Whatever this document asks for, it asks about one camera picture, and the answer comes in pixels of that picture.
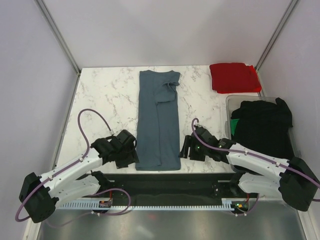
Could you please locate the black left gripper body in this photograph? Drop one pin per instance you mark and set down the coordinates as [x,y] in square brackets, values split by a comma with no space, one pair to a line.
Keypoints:
[127,156]

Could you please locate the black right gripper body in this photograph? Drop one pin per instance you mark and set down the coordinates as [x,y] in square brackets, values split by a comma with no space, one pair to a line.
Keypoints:
[197,152]

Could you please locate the blue grey t shirt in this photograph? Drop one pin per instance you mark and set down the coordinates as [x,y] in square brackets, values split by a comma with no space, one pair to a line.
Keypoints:
[158,130]

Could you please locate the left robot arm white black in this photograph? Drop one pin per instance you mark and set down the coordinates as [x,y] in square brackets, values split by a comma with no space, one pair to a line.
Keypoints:
[41,195]

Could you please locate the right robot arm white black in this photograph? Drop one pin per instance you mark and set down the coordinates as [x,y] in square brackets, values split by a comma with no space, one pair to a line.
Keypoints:
[289,179]

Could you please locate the green t shirt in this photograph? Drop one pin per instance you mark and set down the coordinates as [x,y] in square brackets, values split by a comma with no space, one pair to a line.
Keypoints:
[233,125]

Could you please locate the clear plastic bin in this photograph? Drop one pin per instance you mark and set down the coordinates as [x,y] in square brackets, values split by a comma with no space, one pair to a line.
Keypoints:
[228,107]

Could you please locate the black t shirt pile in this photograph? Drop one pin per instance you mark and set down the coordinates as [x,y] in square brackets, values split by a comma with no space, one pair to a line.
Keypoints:
[265,130]

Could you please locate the folded red t shirt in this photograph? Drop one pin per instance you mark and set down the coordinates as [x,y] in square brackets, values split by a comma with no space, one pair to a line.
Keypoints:
[234,77]

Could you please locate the black mounting base rail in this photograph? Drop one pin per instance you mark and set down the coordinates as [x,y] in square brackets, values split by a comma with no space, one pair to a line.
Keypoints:
[170,189]

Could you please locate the white slotted cable duct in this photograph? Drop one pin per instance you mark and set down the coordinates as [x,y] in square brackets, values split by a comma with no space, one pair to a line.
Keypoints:
[98,205]

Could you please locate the left aluminium frame post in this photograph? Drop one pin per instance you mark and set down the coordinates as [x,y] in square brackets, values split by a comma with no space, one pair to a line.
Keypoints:
[58,35]

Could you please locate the aluminium frame post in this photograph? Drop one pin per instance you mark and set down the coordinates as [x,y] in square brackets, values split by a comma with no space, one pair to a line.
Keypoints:
[277,32]
[58,35]

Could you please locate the right aluminium frame post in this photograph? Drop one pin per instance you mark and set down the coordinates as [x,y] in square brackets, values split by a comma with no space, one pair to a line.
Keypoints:
[277,32]

